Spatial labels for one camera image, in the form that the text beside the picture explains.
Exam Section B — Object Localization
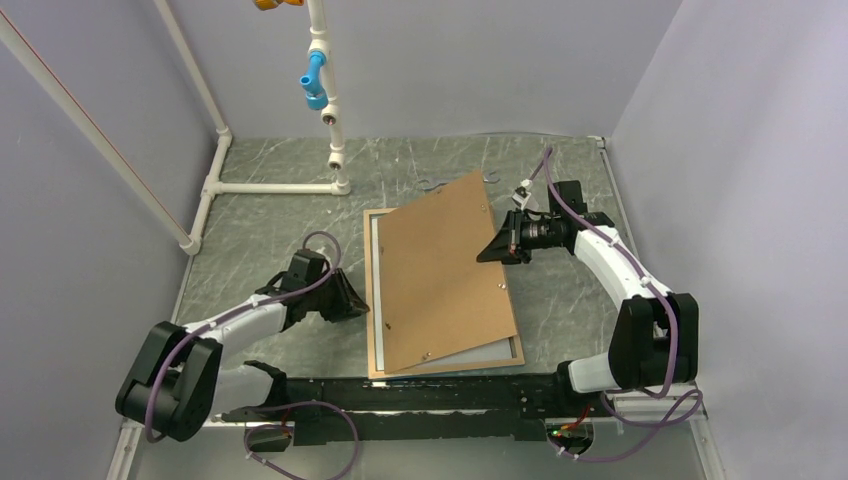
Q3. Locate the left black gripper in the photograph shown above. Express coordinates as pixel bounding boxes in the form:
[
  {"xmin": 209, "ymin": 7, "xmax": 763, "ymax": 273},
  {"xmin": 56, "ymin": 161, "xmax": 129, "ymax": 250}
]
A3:
[{"xmin": 306, "ymin": 268, "xmax": 369, "ymax": 323}]

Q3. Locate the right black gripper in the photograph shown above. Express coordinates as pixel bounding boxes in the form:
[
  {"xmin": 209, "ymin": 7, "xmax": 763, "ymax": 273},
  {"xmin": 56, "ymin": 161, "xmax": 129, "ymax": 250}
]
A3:
[{"xmin": 477, "ymin": 207, "xmax": 563, "ymax": 264}]

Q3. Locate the brown wooden backing board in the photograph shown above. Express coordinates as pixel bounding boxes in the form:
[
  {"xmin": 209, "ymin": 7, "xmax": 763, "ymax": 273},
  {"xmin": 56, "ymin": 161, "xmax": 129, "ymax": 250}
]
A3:
[{"xmin": 363, "ymin": 170, "xmax": 525, "ymax": 379}]

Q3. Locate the landscape photo print board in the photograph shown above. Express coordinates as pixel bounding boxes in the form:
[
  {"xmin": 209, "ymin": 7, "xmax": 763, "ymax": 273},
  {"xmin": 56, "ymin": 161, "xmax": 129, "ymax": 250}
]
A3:
[{"xmin": 370, "ymin": 217, "xmax": 521, "ymax": 374}]

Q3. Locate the blue wooden picture frame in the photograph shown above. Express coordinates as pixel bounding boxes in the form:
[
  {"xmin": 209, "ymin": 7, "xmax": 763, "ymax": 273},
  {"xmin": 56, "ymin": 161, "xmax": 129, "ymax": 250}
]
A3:
[{"xmin": 364, "ymin": 207, "xmax": 526, "ymax": 382}]

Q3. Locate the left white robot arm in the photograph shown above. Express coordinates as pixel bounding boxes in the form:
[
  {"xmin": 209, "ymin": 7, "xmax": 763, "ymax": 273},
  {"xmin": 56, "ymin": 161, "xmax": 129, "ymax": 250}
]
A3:
[{"xmin": 114, "ymin": 248, "xmax": 369, "ymax": 442}]

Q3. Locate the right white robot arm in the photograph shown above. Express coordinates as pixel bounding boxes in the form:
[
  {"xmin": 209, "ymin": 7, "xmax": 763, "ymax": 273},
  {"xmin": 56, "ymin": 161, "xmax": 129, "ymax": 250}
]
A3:
[{"xmin": 476, "ymin": 179, "xmax": 699, "ymax": 415}]

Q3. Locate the white pvc pipe structure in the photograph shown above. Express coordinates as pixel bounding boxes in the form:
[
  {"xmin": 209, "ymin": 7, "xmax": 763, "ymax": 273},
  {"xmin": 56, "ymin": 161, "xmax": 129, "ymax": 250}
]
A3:
[{"xmin": 0, "ymin": 0, "xmax": 354, "ymax": 257}]

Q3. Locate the blue pipe fitting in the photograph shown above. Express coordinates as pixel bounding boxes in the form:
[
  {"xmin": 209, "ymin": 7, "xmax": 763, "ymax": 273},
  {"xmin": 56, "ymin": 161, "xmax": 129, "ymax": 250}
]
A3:
[{"xmin": 299, "ymin": 51, "xmax": 329, "ymax": 111}]

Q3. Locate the orange pipe fitting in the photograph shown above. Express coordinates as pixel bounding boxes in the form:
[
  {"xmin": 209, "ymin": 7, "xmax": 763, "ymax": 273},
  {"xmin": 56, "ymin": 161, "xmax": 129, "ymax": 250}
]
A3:
[{"xmin": 253, "ymin": 0, "xmax": 305, "ymax": 11}]

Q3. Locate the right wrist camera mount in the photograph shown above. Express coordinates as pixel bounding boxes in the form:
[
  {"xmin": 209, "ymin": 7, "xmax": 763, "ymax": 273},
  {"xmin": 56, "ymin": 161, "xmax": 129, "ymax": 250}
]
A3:
[{"xmin": 511, "ymin": 179, "xmax": 538, "ymax": 211}]

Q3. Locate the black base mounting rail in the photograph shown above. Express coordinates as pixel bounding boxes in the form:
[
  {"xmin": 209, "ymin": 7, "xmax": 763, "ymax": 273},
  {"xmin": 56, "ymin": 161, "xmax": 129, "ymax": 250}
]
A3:
[{"xmin": 222, "ymin": 373, "xmax": 610, "ymax": 446}]

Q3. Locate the aluminium extrusion frame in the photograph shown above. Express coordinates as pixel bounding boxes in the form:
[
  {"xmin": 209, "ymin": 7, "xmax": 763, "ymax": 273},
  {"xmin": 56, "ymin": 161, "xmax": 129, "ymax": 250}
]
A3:
[{"xmin": 108, "ymin": 374, "xmax": 726, "ymax": 479}]

